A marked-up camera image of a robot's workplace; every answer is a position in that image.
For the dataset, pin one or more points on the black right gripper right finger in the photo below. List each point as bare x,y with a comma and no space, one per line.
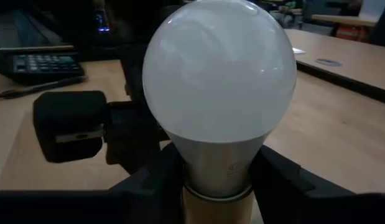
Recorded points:
304,202

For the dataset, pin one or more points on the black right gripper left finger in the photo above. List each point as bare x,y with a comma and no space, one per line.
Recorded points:
133,205

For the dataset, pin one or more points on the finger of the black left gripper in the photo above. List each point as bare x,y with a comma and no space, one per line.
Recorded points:
67,115

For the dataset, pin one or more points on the white frosted lightbulb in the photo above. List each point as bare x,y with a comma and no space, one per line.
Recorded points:
217,77

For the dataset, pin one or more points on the brass lamp socket base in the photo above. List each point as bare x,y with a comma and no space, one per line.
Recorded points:
217,213

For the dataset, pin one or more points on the black pen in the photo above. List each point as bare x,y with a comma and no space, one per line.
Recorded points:
39,87

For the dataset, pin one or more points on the black desk calculator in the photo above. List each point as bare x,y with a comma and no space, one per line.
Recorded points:
43,65

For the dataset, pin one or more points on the light wooden office desk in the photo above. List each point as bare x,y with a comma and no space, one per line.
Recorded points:
350,49

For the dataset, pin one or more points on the red storage box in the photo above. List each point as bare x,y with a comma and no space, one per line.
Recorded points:
349,32

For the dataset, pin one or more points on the long light wooden table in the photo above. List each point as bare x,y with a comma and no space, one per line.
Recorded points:
344,19

